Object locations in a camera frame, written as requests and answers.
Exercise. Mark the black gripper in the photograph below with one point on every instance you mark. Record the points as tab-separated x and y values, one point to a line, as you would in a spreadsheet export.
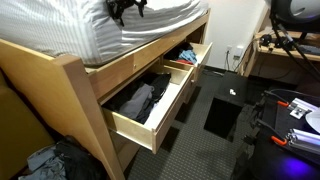
125	3

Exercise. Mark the wood drawer holding colourful clothes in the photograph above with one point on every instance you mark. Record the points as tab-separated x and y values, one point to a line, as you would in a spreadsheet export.
204	53

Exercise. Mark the wood drawer holding black garment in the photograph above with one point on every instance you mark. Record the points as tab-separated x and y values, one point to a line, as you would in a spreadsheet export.
166	110

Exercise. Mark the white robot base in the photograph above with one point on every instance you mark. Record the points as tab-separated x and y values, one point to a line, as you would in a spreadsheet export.
315	120

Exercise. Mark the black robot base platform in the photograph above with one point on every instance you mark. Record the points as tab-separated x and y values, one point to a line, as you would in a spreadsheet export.
266	160

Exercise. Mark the plain closed wood drawer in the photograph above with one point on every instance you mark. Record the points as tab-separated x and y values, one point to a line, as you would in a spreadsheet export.
126	150

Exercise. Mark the light blue garment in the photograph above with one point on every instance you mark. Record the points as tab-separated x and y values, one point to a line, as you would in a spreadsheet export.
188	55

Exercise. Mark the red garment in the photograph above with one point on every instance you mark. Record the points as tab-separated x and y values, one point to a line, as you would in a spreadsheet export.
185	62

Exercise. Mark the black garment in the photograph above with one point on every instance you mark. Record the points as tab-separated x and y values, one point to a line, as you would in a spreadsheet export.
160	83

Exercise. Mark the white striped bed mattress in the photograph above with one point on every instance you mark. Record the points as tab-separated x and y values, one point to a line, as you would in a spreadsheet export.
50	30

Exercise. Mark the grey garment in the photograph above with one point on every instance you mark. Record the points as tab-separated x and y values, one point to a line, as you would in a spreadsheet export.
136	100

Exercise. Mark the black computer tower case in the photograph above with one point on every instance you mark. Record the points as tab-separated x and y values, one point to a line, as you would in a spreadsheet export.
230	83

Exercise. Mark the wooden desk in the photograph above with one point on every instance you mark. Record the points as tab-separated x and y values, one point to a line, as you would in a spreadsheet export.
266	50

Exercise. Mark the black headphones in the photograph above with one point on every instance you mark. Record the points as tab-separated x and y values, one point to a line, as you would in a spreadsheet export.
271	40

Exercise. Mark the black clothes pile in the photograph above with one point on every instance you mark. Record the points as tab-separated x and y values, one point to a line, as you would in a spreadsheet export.
80	160

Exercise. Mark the grey clothes pile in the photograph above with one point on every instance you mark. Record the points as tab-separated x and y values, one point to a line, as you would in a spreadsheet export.
43	163

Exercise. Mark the orange black bar clamp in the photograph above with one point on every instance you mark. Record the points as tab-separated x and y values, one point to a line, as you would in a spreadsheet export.
282	103
278	140

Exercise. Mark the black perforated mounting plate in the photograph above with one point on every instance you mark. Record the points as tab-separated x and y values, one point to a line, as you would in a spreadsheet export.
283	121

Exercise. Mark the white wall outlet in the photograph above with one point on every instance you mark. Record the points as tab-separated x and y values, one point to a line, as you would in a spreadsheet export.
238	52

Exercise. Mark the silver corner bracket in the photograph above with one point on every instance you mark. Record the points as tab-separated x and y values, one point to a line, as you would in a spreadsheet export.
298	112

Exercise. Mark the silver aluminium extrusion post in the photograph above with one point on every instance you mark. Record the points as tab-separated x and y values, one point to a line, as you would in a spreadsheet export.
305	141
305	104

